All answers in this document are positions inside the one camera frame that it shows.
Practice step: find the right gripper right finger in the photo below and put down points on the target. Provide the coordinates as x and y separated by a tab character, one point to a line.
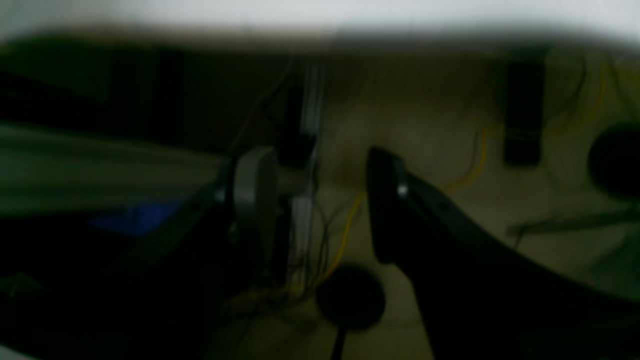
479	299

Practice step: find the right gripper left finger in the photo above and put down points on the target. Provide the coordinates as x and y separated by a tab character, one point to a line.
161	297

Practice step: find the round black floor base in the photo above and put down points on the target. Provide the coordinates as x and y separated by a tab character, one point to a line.
352	299
613	162

